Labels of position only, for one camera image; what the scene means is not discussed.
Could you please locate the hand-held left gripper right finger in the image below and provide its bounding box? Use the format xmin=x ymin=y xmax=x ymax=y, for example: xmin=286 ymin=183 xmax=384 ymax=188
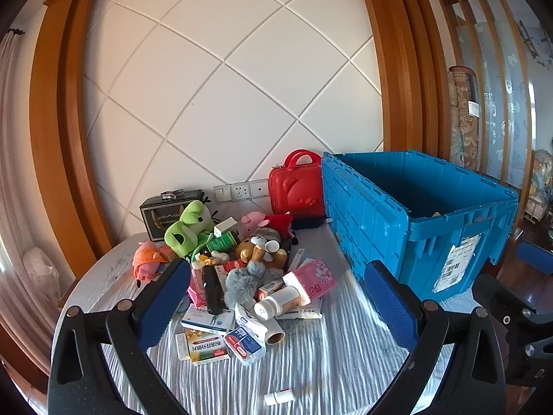
xmin=364 ymin=260 xmax=507 ymax=415

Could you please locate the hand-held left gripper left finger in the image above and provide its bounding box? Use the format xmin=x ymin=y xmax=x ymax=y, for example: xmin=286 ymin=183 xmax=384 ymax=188
xmin=47 ymin=258 xmax=191 ymax=415

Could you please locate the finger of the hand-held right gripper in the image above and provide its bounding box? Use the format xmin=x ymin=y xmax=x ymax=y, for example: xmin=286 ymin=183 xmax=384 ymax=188
xmin=472 ymin=273 xmax=553 ymax=326
xmin=516 ymin=242 xmax=553 ymax=276

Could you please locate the blue plastic storage crate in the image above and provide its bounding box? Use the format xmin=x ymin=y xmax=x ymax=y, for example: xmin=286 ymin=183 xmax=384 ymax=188
xmin=320 ymin=150 xmax=519 ymax=298

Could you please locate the grey cloth-covered desktop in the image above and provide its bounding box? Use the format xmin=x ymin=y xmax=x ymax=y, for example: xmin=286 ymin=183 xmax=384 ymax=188
xmin=56 ymin=220 xmax=476 ymax=415

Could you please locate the pink plastic packet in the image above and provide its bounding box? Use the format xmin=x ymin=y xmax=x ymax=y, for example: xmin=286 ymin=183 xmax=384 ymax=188
xmin=187 ymin=264 xmax=209 ymax=307

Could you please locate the blue and white medicine box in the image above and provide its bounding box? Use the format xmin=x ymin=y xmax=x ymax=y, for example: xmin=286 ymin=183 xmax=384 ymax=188
xmin=180 ymin=305 xmax=236 ymax=333

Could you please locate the orange and pink pig plush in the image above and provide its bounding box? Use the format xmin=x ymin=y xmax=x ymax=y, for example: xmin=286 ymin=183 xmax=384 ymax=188
xmin=132 ymin=241 xmax=178 ymax=284

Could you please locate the black bottle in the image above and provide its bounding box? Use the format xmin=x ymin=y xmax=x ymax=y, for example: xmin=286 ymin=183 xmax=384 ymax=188
xmin=202 ymin=265 xmax=223 ymax=314

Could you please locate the pink tissue packet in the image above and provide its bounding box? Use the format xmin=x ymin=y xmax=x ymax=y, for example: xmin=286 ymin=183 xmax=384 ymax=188
xmin=283 ymin=258 xmax=338 ymax=306

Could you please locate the flat white medicine box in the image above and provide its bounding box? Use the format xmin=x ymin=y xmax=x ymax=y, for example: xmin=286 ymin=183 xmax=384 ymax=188
xmin=276 ymin=297 xmax=324 ymax=321

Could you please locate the black box with metal clasp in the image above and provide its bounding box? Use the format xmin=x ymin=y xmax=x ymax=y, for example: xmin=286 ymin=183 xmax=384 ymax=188
xmin=139 ymin=189 xmax=206 ymax=241

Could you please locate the grey fluffy plush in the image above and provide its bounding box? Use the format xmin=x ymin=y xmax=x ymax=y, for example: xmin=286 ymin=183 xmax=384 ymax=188
xmin=225 ymin=261 xmax=281 ymax=310

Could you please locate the green frog plush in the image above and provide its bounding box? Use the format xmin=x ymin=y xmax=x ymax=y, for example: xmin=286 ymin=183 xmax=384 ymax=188
xmin=164 ymin=200 xmax=217 ymax=261

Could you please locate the green can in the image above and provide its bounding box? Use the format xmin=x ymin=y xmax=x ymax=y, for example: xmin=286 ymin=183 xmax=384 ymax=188
xmin=206 ymin=231 xmax=240 ymax=254

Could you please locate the white crumpled medicine box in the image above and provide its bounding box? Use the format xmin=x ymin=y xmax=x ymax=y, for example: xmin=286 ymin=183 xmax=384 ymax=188
xmin=234 ymin=303 xmax=271 ymax=342

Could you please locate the red and blue medicine box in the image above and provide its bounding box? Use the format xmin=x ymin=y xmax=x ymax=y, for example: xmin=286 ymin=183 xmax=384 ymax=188
xmin=224 ymin=326 xmax=265 ymax=366

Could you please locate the small white carton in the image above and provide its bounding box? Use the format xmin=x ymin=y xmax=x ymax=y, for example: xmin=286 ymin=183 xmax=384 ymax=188
xmin=214 ymin=217 xmax=239 ymax=238

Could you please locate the brown bear plush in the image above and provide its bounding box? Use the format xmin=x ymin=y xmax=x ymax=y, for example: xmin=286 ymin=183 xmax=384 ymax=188
xmin=235 ymin=236 xmax=289 ymax=271

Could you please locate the white pill bottle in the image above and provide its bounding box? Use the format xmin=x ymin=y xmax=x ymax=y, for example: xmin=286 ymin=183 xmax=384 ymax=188
xmin=253 ymin=286 xmax=302 ymax=320

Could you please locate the dark pouch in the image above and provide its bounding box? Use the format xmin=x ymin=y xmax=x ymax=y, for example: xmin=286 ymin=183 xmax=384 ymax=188
xmin=294 ymin=216 xmax=331 ymax=230

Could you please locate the cardboard tube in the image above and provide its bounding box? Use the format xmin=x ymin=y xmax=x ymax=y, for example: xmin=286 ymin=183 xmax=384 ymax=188
xmin=265 ymin=317 xmax=286 ymax=347

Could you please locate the clear plastic bag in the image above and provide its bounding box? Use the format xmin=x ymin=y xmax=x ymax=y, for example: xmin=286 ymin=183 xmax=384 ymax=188
xmin=21 ymin=246 xmax=61 ymax=307

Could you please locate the small pink pig plush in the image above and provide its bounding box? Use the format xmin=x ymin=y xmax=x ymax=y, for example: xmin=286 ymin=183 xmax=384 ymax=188
xmin=241 ymin=210 xmax=269 ymax=238

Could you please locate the red bear suitcase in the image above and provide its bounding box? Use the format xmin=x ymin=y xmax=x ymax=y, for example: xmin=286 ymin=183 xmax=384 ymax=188
xmin=269 ymin=149 xmax=327 ymax=221

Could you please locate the rolled patterned carpet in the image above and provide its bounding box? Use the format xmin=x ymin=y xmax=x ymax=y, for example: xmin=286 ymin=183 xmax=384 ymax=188
xmin=448 ymin=66 xmax=482 ymax=174

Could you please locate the wooden slatted glass partition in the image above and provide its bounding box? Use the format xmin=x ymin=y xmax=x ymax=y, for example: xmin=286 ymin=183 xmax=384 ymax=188
xmin=434 ymin=0 xmax=537 ymax=191

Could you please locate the white curtain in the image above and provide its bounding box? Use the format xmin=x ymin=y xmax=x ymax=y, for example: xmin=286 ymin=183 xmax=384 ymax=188
xmin=0 ymin=30 xmax=59 ymax=312

